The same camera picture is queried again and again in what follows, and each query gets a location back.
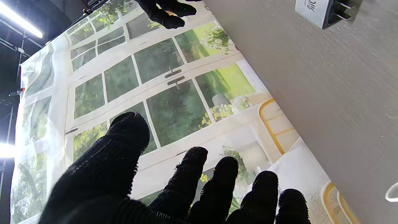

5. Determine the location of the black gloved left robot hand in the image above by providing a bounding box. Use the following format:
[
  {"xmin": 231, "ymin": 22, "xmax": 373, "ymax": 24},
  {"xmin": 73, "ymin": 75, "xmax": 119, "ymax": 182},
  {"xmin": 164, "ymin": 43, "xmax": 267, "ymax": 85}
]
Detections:
[{"xmin": 39, "ymin": 111, "xmax": 311, "ymax": 224}]

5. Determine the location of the bright ceiling light tube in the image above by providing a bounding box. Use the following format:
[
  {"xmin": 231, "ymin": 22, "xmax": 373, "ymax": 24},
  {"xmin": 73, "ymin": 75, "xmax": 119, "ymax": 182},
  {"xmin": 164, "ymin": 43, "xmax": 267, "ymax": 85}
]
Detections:
[
  {"xmin": 0, "ymin": 2, "xmax": 44, "ymax": 39},
  {"xmin": 0, "ymin": 142, "xmax": 16, "ymax": 160}
]

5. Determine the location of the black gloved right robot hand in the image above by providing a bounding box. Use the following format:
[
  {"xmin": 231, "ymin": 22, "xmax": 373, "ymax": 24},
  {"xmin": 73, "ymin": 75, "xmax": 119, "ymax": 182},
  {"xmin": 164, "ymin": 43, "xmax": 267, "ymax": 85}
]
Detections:
[{"xmin": 135, "ymin": 0, "xmax": 197, "ymax": 29}]

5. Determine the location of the white and grey charger head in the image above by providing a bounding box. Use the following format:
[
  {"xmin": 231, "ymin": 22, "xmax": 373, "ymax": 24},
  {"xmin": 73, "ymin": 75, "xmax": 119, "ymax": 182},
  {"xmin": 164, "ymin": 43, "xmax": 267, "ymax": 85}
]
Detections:
[{"xmin": 295, "ymin": 0, "xmax": 353, "ymax": 30}]

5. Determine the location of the printed sunroom backdrop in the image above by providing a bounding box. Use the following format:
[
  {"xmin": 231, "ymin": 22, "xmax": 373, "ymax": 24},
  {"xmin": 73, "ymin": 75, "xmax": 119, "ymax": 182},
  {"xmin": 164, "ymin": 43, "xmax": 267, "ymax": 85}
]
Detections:
[{"xmin": 11, "ymin": 0, "xmax": 361, "ymax": 224}]

